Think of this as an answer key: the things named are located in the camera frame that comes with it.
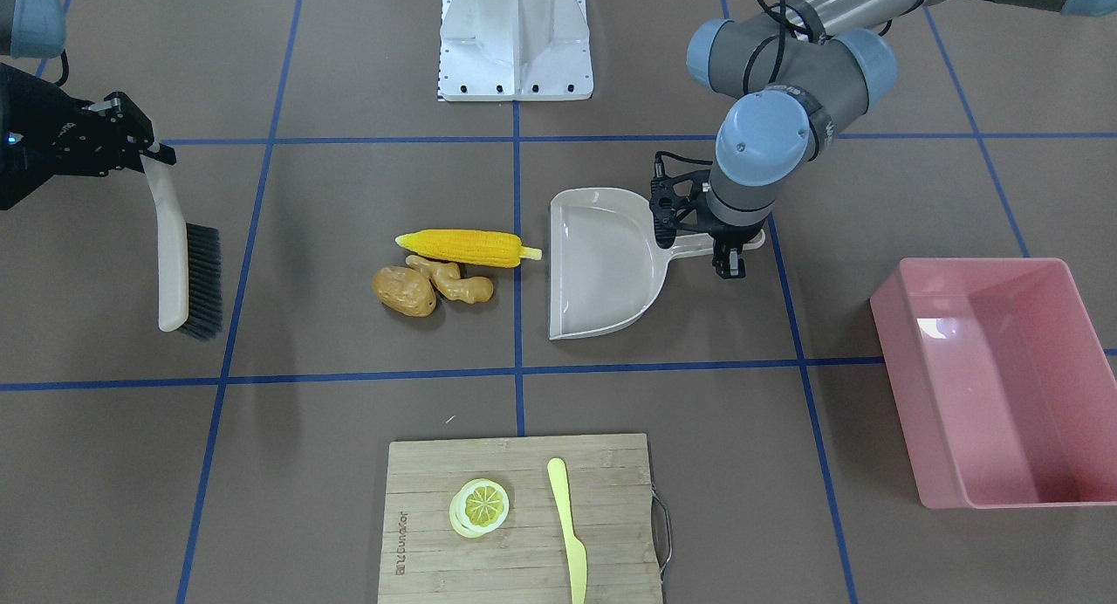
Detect toy brown potato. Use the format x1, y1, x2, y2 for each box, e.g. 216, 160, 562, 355
371, 266, 436, 318

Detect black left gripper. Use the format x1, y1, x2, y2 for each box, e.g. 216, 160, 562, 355
698, 211, 762, 279

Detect toy ginger root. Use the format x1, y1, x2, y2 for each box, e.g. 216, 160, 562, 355
404, 255, 495, 305

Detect yellow toy corn cob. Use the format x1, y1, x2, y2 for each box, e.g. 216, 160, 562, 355
394, 229, 544, 269

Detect lemon slices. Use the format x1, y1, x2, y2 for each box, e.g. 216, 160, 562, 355
449, 479, 510, 538

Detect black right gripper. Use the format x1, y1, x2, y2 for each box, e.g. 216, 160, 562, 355
1, 65, 178, 210

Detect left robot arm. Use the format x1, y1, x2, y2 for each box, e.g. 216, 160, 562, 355
686, 0, 1114, 279

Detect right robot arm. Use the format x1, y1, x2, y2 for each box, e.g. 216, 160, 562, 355
1, 0, 178, 210

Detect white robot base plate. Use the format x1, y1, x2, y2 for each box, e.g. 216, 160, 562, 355
436, 0, 594, 102

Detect pink plastic bin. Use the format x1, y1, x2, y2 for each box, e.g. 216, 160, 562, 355
870, 257, 1116, 510

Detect wooden cutting board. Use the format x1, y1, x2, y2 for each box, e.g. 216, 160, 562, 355
376, 434, 663, 603

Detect yellow plastic knife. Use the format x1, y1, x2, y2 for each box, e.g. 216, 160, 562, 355
546, 457, 589, 603

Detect beige hand brush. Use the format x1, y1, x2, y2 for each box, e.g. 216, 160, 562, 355
140, 155, 223, 341

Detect beige plastic dustpan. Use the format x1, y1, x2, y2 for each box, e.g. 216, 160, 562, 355
548, 188, 715, 341

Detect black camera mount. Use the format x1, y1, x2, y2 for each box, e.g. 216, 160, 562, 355
648, 151, 713, 250

